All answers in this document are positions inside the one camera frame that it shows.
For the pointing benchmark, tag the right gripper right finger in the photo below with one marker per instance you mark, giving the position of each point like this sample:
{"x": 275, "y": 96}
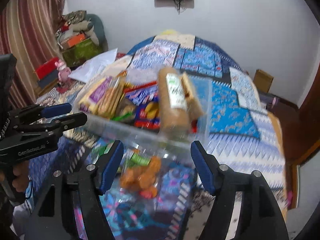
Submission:
{"x": 247, "y": 195}

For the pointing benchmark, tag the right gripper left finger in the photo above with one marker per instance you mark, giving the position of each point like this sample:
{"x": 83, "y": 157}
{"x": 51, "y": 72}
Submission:
{"x": 71, "y": 201}

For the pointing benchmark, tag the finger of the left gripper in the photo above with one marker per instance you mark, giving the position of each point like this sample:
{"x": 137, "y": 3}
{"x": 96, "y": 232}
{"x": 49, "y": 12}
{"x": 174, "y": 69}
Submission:
{"x": 29, "y": 141}
{"x": 33, "y": 113}

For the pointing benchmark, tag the purple label cracker pack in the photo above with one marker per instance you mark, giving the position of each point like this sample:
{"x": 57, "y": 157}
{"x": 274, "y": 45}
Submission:
{"x": 89, "y": 103}

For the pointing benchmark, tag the green small snack packet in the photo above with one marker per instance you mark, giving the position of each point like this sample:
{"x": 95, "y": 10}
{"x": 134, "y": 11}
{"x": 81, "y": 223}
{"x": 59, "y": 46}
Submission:
{"x": 103, "y": 148}

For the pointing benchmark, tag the orange biscuit pack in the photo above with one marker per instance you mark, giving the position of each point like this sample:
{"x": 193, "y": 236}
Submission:
{"x": 111, "y": 98}

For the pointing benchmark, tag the orange fried snack bag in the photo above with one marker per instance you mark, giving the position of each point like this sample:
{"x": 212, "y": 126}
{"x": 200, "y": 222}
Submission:
{"x": 140, "y": 174}

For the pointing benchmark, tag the long brown bread loaf pack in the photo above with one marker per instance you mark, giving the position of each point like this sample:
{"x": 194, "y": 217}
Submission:
{"x": 174, "y": 118}

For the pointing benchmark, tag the small bread slice pack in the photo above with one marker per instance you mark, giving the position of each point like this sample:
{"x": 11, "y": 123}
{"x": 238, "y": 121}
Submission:
{"x": 194, "y": 107}

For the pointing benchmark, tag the person's left hand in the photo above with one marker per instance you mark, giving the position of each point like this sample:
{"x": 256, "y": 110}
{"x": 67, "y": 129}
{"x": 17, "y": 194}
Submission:
{"x": 21, "y": 173}

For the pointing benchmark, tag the red box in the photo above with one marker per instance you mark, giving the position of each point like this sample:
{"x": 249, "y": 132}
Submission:
{"x": 46, "y": 68}

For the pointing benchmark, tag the pink plush toy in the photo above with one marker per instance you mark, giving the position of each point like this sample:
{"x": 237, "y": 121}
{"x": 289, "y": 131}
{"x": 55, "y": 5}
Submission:
{"x": 63, "y": 71}

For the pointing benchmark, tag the patterned patchwork bed quilt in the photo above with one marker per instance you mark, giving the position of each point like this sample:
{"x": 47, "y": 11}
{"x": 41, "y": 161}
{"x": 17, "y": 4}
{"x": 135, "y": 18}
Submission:
{"x": 231, "y": 125}

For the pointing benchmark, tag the striped red curtain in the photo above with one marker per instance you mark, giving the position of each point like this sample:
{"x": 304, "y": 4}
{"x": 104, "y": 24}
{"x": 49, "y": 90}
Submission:
{"x": 28, "y": 30}

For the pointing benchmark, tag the pile of clothes and boxes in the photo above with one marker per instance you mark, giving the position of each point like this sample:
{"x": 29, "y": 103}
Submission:
{"x": 80, "y": 37}

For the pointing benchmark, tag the brown wooden door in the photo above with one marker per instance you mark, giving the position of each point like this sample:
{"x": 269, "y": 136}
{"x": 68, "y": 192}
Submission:
{"x": 305, "y": 132}

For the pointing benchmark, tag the blue potato chip bag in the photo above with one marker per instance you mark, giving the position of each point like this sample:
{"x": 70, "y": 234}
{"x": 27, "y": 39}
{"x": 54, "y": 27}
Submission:
{"x": 146, "y": 101}

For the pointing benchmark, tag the clear plastic storage bin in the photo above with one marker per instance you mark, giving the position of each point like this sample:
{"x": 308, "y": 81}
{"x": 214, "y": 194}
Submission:
{"x": 121, "y": 126}

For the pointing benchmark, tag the brown cardboard box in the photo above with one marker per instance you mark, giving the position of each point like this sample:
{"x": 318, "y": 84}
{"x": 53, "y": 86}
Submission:
{"x": 262, "y": 80}

